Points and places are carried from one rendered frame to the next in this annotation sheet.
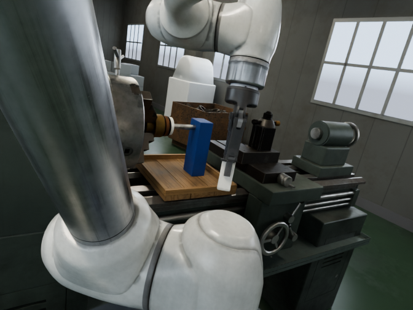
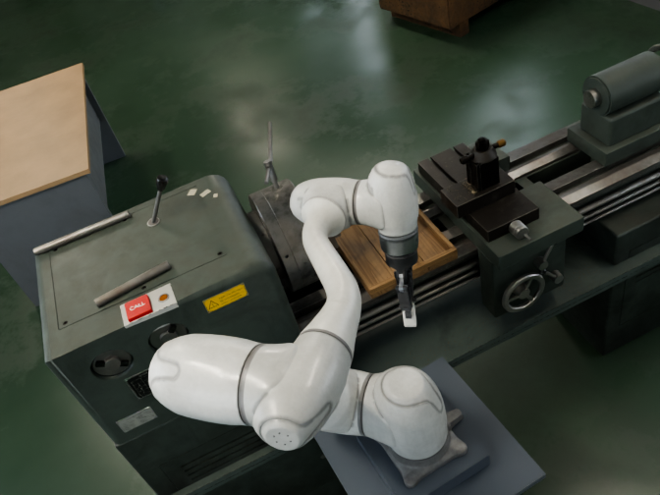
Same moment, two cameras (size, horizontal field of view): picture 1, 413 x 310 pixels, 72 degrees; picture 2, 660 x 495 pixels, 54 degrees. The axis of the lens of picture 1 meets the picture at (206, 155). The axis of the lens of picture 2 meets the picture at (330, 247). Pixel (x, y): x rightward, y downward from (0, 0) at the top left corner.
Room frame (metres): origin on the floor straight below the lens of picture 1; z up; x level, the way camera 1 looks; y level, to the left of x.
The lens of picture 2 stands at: (-0.39, -0.31, 2.32)
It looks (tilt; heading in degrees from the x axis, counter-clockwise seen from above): 42 degrees down; 22
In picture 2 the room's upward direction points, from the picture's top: 17 degrees counter-clockwise
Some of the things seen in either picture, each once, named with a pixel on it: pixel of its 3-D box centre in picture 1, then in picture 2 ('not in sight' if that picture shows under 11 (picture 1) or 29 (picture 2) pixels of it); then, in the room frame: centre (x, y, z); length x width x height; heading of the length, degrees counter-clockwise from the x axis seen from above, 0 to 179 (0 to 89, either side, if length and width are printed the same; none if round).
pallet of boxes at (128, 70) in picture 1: (117, 85); not in sight; (6.98, 2.45, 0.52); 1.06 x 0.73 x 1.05; 129
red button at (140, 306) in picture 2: not in sight; (138, 308); (0.49, 0.57, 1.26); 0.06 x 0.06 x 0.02; 34
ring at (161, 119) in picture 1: (155, 125); not in sight; (1.01, 0.20, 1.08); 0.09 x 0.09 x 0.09; 34
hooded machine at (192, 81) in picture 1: (190, 95); not in sight; (5.64, 0.53, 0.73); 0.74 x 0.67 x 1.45; 39
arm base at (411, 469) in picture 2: not in sight; (424, 433); (0.44, -0.08, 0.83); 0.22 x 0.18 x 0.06; 129
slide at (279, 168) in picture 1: (247, 158); (474, 189); (1.26, -0.19, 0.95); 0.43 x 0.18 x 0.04; 34
